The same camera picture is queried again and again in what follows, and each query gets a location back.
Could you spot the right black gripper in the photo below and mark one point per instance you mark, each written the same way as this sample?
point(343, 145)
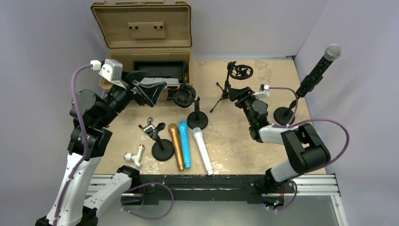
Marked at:
point(241, 95)

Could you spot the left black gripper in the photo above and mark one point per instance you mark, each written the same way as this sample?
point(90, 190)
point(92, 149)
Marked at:
point(150, 91)

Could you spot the blue microphone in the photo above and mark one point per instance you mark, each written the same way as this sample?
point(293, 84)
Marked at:
point(183, 131)

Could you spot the black speckled microphone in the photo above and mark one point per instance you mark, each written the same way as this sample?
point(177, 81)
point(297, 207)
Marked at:
point(332, 52)

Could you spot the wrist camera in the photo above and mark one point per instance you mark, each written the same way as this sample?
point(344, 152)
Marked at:
point(264, 92)
point(111, 70)

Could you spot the grey plastic organizer case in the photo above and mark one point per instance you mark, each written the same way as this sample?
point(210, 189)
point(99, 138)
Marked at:
point(150, 81)

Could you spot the black mounting rail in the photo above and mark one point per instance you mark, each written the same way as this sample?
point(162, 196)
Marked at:
point(251, 189)

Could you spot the black shock-mount desk stand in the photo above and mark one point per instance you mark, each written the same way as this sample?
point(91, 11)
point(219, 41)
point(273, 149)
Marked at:
point(184, 97)

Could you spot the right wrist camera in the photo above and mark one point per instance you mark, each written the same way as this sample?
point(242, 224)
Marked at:
point(264, 92)

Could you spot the gold microphone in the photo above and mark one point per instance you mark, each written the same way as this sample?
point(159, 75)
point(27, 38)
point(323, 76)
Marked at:
point(173, 131)

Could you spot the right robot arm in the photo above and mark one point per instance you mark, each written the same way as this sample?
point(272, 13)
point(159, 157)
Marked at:
point(304, 148)

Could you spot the tan plastic toolbox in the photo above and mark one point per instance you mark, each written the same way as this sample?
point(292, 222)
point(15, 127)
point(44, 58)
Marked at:
point(147, 30)

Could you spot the black round-base clip stand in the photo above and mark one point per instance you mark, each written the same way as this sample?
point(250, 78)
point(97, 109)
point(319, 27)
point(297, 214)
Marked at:
point(162, 149)

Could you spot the white microphone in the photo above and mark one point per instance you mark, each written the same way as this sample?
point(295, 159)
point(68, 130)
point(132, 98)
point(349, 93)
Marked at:
point(198, 136)

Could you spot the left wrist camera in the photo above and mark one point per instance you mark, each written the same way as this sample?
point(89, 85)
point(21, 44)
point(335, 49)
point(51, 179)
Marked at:
point(111, 70)

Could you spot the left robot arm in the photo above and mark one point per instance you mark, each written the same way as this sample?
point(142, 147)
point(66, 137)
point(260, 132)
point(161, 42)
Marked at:
point(88, 141)

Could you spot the black toolbox tray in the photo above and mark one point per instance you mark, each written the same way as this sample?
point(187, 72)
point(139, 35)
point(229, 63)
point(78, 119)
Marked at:
point(166, 69)

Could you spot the white pvc pipe fitting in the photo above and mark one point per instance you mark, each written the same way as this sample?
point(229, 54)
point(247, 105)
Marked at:
point(135, 158)

